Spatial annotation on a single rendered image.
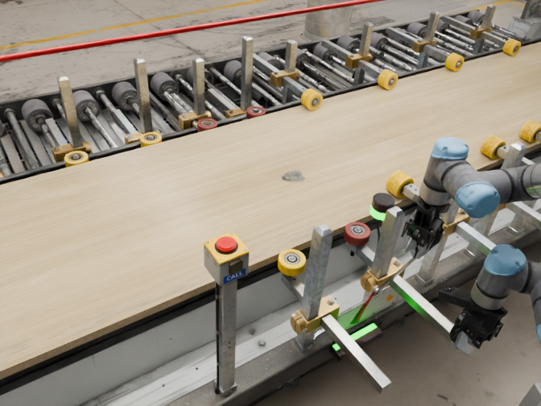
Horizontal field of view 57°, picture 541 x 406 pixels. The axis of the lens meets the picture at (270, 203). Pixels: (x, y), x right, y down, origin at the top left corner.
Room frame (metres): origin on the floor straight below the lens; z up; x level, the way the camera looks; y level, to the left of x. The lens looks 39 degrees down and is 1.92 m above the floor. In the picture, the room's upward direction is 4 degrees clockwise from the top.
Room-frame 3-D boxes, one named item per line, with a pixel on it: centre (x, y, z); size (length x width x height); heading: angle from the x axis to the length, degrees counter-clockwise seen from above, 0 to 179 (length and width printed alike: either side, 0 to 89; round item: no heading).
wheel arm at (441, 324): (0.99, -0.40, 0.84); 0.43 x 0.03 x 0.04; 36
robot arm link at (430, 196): (0.95, -0.39, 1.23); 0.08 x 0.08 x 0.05
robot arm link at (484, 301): (0.81, -0.54, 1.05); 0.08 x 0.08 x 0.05
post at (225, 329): (0.72, 0.08, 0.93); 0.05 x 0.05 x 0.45; 36
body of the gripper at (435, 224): (0.95, -0.39, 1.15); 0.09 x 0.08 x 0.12; 146
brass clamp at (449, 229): (1.18, -0.55, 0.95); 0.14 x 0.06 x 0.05; 126
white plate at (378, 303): (0.98, -0.32, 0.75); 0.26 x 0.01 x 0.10; 126
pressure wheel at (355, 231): (1.16, -0.28, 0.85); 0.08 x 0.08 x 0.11
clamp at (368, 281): (1.04, -0.35, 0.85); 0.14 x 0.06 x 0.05; 126
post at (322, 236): (0.87, -0.13, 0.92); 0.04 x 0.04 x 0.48; 36
